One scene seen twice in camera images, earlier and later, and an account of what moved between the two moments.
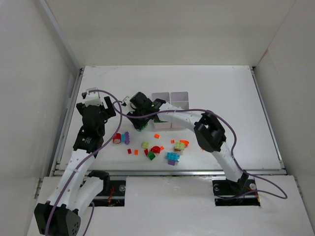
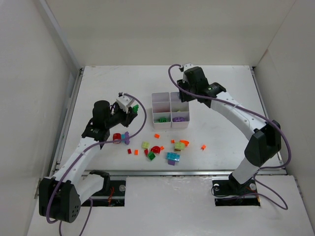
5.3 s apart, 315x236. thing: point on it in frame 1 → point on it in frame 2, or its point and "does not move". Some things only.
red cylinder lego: (117, 138) does not move
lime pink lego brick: (179, 146) does not move
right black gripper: (138, 123) → (183, 92)
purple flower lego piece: (127, 138) does not move
